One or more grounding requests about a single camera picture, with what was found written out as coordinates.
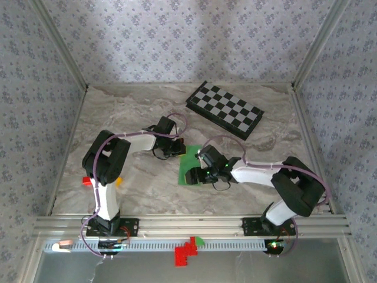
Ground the grey metal sheet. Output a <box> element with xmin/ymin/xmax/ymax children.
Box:
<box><xmin>34</xmin><ymin>252</ymin><xmax>353</xmax><ymax>283</ymax></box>

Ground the folded black chessboard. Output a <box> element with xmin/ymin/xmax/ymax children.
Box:
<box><xmin>185</xmin><ymin>80</ymin><xmax>265</xmax><ymax>141</ymax></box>

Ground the red toy brick stack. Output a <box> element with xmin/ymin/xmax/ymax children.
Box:
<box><xmin>174</xmin><ymin>236</ymin><xmax>199</xmax><ymax>268</ymax></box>

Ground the black controller board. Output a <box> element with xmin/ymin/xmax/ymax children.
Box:
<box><xmin>98</xmin><ymin>239</ymin><xmax>130</xmax><ymax>255</ymax></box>
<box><xmin>264</xmin><ymin>238</ymin><xmax>286</xmax><ymax>256</ymax></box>

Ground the thin black cable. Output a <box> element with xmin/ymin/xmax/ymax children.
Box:
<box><xmin>151</xmin><ymin>147</ymin><xmax>171</xmax><ymax>160</ymax></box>
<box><xmin>211</xmin><ymin>179</ymin><xmax>232</xmax><ymax>192</ymax></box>

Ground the purple cable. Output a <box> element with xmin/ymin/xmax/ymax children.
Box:
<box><xmin>203</xmin><ymin>134</ymin><xmax>329</xmax><ymax>259</ymax></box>
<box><xmin>81</xmin><ymin>113</ymin><xmax>189</xmax><ymax>260</ymax></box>

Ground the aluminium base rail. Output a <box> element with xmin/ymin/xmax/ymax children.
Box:
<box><xmin>32</xmin><ymin>214</ymin><xmax>353</xmax><ymax>239</ymax></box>

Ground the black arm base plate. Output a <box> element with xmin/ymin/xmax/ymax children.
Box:
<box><xmin>242</xmin><ymin>217</ymin><xmax>296</xmax><ymax>238</ymax></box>
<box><xmin>86</xmin><ymin>217</ymin><xmax>140</xmax><ymax>238</ymax></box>

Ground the grey slotted cable duct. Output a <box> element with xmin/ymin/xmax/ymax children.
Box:
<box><xmin>43</xmin><ymin>239</ymin><xmax>285</xmax><ymax>253</ymax></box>

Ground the aluminium side rail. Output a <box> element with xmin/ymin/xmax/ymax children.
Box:
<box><xmin>46</xmin><ymin>87</ymin><xmax>88</xmax><ymax>215</ymax></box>
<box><xmin>289</xmin><ymin>85</ymin><xmax>338</xmax><ymax>215</ymax></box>

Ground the aluminium frame post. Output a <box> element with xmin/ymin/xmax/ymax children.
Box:
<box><xmin>28</xmin><ymin>0</ymin><xmax>90</xmax><ymax>91</ymax></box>
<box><xmin>292</xmin><ymin>0</ymin><xmax>352</xmax><ymax>91</ymax></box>

